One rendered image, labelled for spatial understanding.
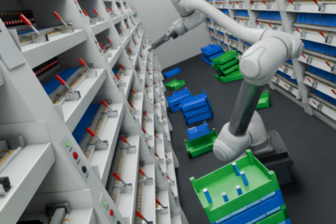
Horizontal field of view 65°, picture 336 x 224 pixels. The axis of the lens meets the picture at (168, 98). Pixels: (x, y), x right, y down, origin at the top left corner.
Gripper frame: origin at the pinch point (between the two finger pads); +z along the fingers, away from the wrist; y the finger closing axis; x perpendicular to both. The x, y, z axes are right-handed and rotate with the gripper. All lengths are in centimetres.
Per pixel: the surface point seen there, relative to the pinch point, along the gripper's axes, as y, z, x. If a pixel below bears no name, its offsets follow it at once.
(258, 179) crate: -71, -14, -61
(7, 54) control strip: -107, 12, 28
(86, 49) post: -39.9, 18.1, 21.2
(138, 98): 13.3, 26.8, -24.9
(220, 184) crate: -65, 2, -58
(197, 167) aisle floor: 20, 25, -102
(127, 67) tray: 29.9, 22.6, -5.0
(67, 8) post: -40, 13, 39
